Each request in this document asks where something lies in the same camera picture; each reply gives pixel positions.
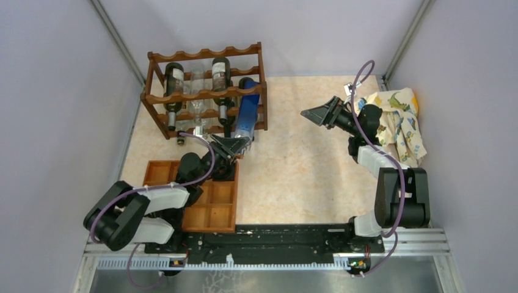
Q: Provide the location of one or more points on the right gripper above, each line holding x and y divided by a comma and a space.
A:
328, 113

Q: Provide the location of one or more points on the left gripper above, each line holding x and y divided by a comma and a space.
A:
233, 144

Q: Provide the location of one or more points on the dark bottle brown label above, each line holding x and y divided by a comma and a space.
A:
174, 84

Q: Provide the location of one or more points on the aluminium corner frame post right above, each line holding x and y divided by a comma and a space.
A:
411, 32

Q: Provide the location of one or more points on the aluminium corner frame post left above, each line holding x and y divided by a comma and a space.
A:
117, 38

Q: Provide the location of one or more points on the aluminium corner frame post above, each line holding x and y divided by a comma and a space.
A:
411, 32
117, 38

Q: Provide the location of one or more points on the wooden compartment tray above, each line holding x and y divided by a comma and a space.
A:
213, 212

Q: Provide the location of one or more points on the dinosaur print cloth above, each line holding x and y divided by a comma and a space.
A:
399, 130

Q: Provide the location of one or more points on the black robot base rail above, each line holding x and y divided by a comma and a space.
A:
270, 244

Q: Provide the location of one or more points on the wooden wine rack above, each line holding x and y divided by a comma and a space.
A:
149, 100

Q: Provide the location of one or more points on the blue square glass bottle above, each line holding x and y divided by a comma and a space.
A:
247, 118

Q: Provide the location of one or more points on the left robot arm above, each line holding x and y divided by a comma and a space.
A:
120, 217

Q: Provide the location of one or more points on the clear liquor bottle black cap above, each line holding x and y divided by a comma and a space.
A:
182, 126

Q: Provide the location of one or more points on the tall green wine bottle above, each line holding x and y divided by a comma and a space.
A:
220, 74

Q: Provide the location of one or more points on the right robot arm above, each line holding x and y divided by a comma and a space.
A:
402, 194

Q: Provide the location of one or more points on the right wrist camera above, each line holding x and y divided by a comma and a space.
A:
350, 89

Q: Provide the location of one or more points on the green wine bottle white label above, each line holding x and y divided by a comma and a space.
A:
228, 121

